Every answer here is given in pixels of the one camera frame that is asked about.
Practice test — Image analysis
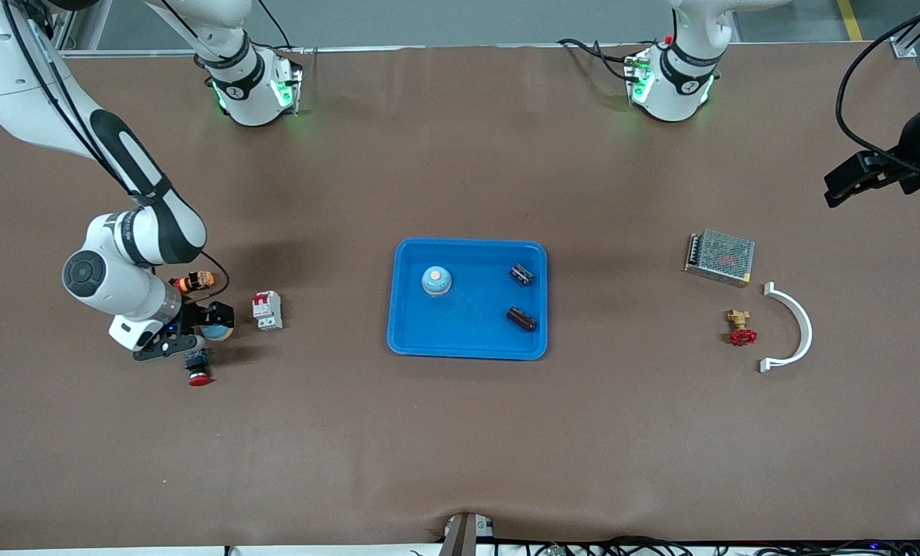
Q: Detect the blue plastic tray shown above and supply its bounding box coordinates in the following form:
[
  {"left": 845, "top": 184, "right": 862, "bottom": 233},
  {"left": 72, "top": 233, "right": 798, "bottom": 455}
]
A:
[{"left": 386, "top": 239, "right": 549, "bottom": 361}]

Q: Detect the red emergency button orange base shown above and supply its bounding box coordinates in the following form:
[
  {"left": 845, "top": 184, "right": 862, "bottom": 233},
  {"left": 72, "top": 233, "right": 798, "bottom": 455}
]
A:
[{"left": 171, "top": 271, "right": 216, "bottom": 296}]

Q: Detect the red mushroom button blue base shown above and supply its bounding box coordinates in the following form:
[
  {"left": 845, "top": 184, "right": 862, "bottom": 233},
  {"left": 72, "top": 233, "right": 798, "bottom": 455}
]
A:
[{"left": 184, "top": 347, "right": 212, "bottom": 387}]

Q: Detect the white red circuit breaker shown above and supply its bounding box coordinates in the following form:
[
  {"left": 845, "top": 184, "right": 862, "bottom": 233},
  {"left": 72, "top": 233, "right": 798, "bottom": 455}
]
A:
[{"left": 252, "top": 290, "right": 283, "bottom": 331}]

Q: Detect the metal mesh power supply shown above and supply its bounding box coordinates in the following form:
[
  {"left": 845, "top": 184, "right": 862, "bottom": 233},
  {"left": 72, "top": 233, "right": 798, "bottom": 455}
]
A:
[{"left": 685, "top": 229, "right": 755, "bottom": 288}]

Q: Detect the white semicircular pipe clamp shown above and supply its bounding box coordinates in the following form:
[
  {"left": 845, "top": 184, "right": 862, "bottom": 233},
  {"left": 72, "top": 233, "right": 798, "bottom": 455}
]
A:
[{"left": 759, "top": 282, "right": 813, "bottom": 373}]

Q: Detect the brass valve red handwheel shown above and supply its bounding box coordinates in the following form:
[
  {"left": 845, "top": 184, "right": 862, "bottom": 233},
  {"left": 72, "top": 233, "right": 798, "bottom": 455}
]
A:
[{"left": 725, "top": 309, "right": 759, "bottom": 347}]

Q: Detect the black right base cable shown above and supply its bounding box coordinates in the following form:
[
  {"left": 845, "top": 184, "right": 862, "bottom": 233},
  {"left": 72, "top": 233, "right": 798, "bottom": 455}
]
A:
[{"left": 255, "top": 0, "right": 294, "bottom": 53}]

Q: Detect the black base cable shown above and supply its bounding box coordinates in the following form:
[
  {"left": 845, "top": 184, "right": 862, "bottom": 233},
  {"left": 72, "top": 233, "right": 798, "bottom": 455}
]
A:
[
  {"left": 558, "top": 37, "right": 642, "bottom": 82},
  {"left": 255, "top": 0, "right": 294, "bottom": 53}
]

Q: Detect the black left base cable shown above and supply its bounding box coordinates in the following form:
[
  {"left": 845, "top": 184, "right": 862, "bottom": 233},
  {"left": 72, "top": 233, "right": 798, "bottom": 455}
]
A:
[{"left": 558, "top": 37, "right": 642, "bottom": 82}]

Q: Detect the aluminium frame profile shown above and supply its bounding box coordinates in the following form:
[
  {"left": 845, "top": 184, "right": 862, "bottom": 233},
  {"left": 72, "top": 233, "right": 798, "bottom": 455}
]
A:
[{"left": 39, "top": 0, "right": 113, "bottom": 55}]

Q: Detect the grey table edge bracket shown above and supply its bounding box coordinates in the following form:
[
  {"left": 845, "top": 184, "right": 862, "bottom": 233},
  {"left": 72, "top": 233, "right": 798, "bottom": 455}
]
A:
[{"left": 438, "top": 513, "right": 495, "bottom": 556}]

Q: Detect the black cable bundle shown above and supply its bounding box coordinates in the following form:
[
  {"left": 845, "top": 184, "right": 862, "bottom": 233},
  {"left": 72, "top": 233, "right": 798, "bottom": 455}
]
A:
[{"left": 498, "top": 535, "right": 920, "bottom": 556}]

